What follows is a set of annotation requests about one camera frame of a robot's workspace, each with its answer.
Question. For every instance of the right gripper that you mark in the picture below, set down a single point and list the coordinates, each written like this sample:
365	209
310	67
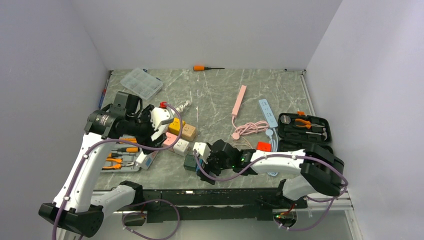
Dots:
209	167

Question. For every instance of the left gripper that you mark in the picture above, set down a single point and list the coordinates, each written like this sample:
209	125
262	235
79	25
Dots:
146	140

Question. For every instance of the pink cube socket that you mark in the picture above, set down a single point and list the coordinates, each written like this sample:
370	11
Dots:
171	140

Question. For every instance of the yellow cube socket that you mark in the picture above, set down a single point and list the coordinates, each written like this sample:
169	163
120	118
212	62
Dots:
175	127

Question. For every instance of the white power strip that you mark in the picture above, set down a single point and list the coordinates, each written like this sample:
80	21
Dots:
146	156

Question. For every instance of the grey tool tray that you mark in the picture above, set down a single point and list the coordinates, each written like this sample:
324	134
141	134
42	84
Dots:
122	158

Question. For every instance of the red cube socket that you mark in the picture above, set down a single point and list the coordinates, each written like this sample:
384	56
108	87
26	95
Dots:
264	146

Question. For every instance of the beige cube socket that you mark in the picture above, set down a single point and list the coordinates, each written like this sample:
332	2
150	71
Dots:
189	132

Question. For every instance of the white cube socket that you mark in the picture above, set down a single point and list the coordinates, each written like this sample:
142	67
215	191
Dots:
182	147

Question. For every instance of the clear plastic screw box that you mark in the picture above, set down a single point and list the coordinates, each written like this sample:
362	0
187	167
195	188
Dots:
142	83

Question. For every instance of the light blue power strip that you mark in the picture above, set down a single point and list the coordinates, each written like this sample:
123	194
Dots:
267	113

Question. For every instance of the black tool case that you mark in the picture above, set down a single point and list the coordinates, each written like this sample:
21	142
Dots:
297	131

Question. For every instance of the green cube socket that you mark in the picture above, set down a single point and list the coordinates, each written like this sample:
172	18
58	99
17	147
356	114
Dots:
190	163

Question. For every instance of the pink power strip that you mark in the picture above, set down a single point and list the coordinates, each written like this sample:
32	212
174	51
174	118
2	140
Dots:
238	101

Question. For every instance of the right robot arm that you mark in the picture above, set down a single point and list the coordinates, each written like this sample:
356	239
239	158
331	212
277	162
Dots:
314	169

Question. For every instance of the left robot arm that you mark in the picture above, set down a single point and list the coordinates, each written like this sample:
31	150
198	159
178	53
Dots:
74	208

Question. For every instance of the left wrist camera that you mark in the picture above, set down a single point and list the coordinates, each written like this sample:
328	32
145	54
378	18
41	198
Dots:
161	116

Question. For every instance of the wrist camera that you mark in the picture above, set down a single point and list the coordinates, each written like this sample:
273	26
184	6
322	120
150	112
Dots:
202	150
161	116

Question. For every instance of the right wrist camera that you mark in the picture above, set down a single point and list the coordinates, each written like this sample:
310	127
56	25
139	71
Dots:
202	150

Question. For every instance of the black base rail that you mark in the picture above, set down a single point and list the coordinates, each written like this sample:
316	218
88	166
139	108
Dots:
214	204

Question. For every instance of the orange handled screwdriver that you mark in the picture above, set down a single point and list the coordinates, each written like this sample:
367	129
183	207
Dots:
200	68

